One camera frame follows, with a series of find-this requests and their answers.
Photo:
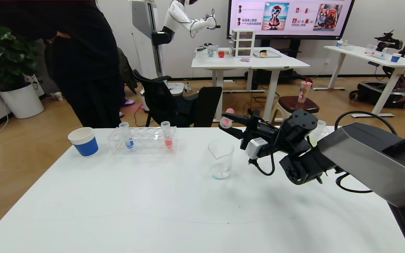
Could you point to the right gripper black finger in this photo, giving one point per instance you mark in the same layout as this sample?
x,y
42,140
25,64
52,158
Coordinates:
x,y
234,133
246,120

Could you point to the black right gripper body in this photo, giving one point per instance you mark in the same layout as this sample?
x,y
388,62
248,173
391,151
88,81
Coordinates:
x,y
251,127

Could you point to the blue pigment test tube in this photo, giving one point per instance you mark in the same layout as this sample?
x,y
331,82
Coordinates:
x,y
128,138

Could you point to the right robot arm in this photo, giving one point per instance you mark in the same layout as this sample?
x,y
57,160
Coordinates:
x,y
364,158

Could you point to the black robot arm on stand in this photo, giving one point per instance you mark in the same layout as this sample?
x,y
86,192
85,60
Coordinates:
x,y
389,42

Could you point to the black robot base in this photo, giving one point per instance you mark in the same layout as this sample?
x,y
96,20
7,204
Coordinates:
x,y
378,95

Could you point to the clear glass beaker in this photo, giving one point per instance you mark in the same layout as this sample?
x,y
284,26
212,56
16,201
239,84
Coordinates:
x,y
220,161

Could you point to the yellow pigment test tube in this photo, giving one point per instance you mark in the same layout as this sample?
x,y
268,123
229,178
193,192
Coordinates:
x,y
321,128

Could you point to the clear acrylic test tube rack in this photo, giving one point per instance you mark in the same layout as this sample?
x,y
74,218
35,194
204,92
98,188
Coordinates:
x,y
146,140

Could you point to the black swivel chair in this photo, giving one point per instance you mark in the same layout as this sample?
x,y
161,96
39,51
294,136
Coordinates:
x,y
207,105

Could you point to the brown top stool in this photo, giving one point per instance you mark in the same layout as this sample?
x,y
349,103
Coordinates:
x,y
299,104

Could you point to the white double desk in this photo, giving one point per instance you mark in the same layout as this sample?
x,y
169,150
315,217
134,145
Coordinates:
x,y
251,63

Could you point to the small pink item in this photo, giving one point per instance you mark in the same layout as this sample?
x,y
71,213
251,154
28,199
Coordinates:
x,y
245,59

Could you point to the drink cup with red straw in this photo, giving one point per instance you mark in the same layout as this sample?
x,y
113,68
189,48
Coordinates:
x,y
304,91

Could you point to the white power strip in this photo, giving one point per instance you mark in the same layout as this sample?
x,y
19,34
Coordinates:
x,y
187,88

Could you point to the grey tray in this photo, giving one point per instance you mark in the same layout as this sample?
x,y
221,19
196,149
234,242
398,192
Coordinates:
x,y
267,54

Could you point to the red apple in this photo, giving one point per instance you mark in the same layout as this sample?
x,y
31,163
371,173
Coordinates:
x,y
221,54

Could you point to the small light blue glass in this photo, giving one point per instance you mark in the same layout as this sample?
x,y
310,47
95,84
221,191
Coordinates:
x,y
210,52

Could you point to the clear drawer organizer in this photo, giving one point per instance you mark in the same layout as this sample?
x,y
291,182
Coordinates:
x,y
243,42

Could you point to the black mesh office chair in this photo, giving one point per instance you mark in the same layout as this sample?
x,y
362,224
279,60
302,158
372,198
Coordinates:
x,y
160,102

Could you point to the white bowl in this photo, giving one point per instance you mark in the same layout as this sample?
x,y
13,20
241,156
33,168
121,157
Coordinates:
x,y
210,46

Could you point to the dark green jacket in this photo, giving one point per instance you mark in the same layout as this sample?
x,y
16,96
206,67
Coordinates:
x,y
127,70

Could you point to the white humanoid robot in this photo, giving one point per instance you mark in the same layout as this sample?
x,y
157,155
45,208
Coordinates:
x,y
146,35

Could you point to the white single desk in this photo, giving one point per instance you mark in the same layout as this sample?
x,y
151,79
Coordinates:
x,y
381,59

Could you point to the blue cup with white rim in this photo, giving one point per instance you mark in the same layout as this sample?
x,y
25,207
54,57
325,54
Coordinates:
x,y
395,58
84,146

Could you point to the person in black clothes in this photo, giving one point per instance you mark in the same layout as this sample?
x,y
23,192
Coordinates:
x,y
83,63

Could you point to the small white cup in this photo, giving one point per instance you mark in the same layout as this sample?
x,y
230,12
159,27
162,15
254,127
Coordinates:
x,y
58,96

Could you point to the white plant pot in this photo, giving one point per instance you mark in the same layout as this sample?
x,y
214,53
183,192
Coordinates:
x,y
21,102

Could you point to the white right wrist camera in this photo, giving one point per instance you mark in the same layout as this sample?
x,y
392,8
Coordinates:
x,y
257,147

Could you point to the large wall display screen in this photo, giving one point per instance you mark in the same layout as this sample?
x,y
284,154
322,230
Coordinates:
x,y
290,17

